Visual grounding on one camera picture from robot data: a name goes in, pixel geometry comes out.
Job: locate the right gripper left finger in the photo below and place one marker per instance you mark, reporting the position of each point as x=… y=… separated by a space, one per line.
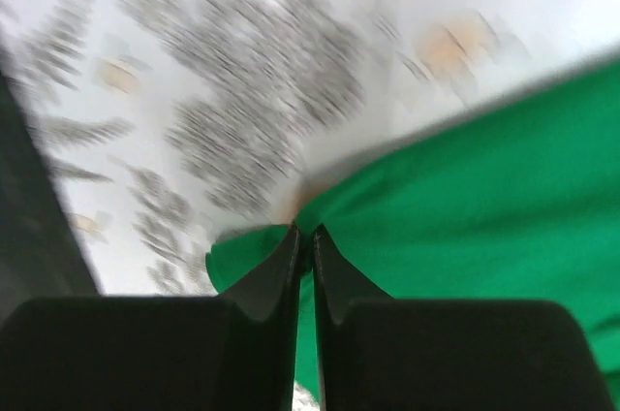
x=257 y=371

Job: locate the green t shirt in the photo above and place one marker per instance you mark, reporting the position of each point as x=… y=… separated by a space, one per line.
x=498 y=243

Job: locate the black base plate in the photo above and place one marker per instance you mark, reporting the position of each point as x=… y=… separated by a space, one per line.
x=40 y=256

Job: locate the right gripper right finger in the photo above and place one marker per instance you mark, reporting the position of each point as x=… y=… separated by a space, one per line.
x=338 y=287

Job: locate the floral table cloth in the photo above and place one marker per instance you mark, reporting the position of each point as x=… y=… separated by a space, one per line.
x=169 y=126

